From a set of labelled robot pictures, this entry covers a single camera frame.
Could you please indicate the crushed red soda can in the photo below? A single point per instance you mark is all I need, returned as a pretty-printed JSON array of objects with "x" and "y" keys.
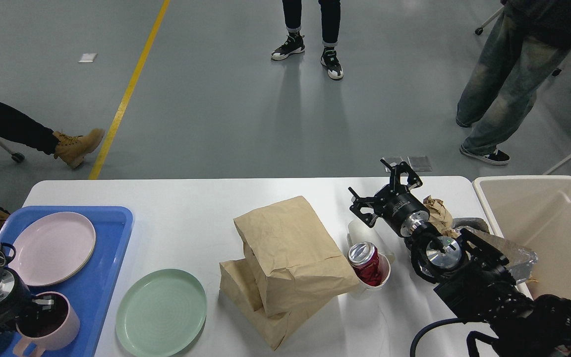
[{"x": 364, "y": 259}]

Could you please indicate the crumpled brown paper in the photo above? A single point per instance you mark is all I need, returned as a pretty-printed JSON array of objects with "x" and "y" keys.
[{"x": 440, "y": 217}]

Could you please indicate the clear plastic wrapper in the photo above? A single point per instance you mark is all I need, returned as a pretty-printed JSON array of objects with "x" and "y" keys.
[{"x": 521, "y": 259}]

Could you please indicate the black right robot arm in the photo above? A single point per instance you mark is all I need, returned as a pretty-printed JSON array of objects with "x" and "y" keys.
[{"x": 470, "y": 277}]

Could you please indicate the metal floor socket plate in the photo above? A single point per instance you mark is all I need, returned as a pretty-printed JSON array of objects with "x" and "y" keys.
[{"x": 417, "y": 163}]

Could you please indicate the pink plate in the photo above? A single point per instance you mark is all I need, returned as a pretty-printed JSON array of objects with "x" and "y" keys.
[{"x": 53, "y": 249}]

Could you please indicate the green plate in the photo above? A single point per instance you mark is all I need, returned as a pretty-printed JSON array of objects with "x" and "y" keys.
[{"x": 161, "y": 314}]

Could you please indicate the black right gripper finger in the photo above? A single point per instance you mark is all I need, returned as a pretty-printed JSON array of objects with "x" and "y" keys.
[
  {"x": 367, "y": 209},
  {"x": 402, "y": 177}
]

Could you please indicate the pink mug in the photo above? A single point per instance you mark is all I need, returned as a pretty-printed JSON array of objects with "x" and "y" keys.
[{"x": 47, "y": 336}]

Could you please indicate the grey crumpled wrapper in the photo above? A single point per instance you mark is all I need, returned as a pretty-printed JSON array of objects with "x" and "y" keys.
[{"x": 473, "y": 222}]

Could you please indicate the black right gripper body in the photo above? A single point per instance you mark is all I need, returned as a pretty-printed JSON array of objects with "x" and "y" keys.
[{"x": 402, "y": 212}]

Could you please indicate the upper brown paper bag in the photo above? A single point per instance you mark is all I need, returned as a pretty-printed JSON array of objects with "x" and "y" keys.
[{"x": 294, "y": 261}]

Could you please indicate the white office chair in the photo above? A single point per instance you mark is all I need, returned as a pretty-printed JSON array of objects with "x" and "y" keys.
[{"x": 479, "y": 30}]

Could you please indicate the seated person tan boots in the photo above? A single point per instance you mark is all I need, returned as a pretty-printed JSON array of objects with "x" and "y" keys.
[{"x": 17, "y": 127}]

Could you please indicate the blue plastic tray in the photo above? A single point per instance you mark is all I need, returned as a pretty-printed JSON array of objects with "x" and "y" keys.
[{"x": 89, "y": 291}]

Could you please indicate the white paper scrap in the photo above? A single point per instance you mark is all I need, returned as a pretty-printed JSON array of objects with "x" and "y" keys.
[{"x": 87, "y": 58}]

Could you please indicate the white paper cup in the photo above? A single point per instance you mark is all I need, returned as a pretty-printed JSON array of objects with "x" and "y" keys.
[{"x": 359, "y": 232}]

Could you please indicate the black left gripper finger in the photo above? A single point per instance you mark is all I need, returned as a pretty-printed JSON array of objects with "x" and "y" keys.
[{"x": 43, "y": 309}]

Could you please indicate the beige plastic bin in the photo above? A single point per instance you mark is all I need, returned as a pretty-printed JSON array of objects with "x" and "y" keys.
[{"x": 534, "y": 211}]

